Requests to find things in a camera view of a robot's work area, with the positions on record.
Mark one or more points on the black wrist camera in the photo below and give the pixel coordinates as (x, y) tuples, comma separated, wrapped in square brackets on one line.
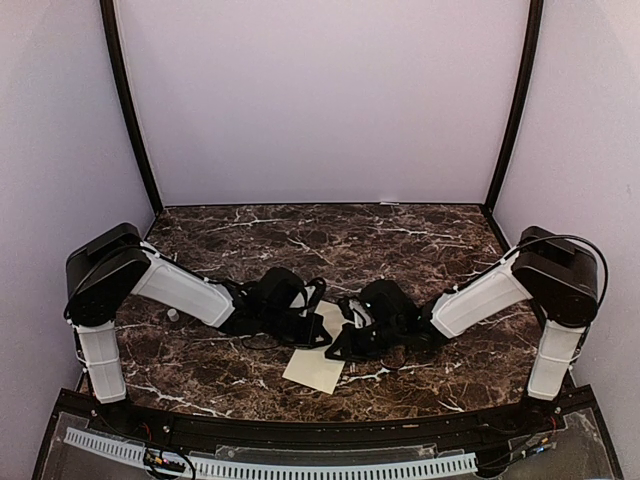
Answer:
[(309, 297), (355, 312)]

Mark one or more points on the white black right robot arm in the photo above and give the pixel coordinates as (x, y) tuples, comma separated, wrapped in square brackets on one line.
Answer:
[(566, 275)]

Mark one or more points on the white slotted cable duct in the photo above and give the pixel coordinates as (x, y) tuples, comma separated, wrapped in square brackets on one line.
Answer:
[(247, 465)]

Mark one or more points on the black front table rail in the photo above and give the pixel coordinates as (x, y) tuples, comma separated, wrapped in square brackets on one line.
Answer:
[(482, 429)]

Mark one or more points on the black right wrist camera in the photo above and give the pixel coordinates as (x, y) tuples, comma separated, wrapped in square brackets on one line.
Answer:
[(355, 312)]

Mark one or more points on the beige paper envelope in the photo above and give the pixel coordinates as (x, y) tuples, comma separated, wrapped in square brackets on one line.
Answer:
[(310, 367)]

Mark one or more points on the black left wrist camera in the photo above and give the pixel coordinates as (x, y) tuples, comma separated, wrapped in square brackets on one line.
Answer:
[(309, 297)]

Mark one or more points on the black right frame post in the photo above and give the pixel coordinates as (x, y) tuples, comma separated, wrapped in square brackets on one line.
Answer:
[(526, 64)]

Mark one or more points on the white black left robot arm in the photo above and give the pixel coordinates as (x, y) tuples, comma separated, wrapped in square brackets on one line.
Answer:
[(118, 264)]

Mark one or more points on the white glue stick cap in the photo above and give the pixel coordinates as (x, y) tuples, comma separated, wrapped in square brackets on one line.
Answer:
[(173, 315)]

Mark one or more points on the black frame post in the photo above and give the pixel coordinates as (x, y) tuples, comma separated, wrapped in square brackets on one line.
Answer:
[(526, 64), (126, 101)]

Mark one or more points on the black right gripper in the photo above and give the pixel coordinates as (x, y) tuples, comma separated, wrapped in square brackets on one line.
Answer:
[(350, 349)]

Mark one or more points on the black left frame post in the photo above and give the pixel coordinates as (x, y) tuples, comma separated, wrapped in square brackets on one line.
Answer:
[(126, 101)]

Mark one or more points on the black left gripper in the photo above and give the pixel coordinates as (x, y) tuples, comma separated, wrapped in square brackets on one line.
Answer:
[(315, 323)]

